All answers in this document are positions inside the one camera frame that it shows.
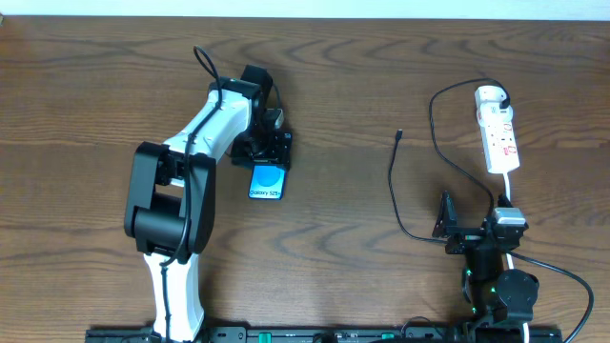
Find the blue Galaxy smartphone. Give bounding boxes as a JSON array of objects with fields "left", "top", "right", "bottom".
[{"left": 249, "top": 165, "right": 286, "bottom": 200}]

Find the black USB charging cable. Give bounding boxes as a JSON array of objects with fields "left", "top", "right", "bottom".
[{"left": 387, "top": 77, "right": 512, "bottom": 245}]

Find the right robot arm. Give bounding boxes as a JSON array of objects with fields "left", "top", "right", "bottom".
[{"left": 433, "top": 192, "right": 539, "bottom": 342}]

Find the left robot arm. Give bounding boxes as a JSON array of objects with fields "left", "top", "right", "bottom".
[{"left": 124, "top": 65, "right": 293, "bottom": 342}]

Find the white USB charger plug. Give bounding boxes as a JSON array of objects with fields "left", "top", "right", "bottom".
[{"left": 475, "top": 85, "right": 510, "bottom": 109}]

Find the white power strip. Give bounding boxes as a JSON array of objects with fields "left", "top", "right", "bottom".
[{"left": 477, "top": 102, "right": 520, "bottom": 174}]

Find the black left camera cable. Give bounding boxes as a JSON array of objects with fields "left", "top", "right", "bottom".
[{"left": 159, "top": 45, "right": 282, "bottom": 342}]

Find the black camera cable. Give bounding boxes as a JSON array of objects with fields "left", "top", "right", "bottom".
[
  {"left": 159, "top": 45, "right": 282, "bottom": 342},
  {"left": 505, "top": 249, "right": 596, "bottom": 343}
]

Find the black right camera cable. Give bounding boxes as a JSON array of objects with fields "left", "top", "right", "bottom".
[{"left": 505, "top": 249, "right": 596, "bottom": 343}]

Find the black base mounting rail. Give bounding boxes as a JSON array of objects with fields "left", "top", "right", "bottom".
[{"left": 84, "top": 326, "right": 467, "bottom": 343}]

